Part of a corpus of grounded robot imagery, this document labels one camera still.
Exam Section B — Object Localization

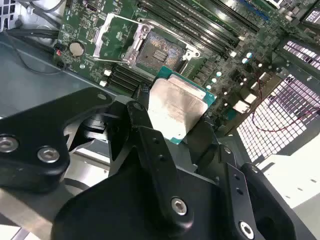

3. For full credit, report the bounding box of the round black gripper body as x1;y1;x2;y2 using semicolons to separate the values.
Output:
51;171;234;240

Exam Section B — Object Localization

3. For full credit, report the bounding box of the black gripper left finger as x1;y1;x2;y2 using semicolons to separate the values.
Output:
0;84;195;234

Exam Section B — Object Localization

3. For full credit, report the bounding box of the metal socket cover frame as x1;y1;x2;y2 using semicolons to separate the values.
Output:
92;12;155;68

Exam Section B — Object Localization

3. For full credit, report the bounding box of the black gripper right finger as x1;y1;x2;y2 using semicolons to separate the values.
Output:
186;114;311;240

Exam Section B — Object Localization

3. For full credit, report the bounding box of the silver CPU green edge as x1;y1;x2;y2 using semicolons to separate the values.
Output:
146;66;217;146

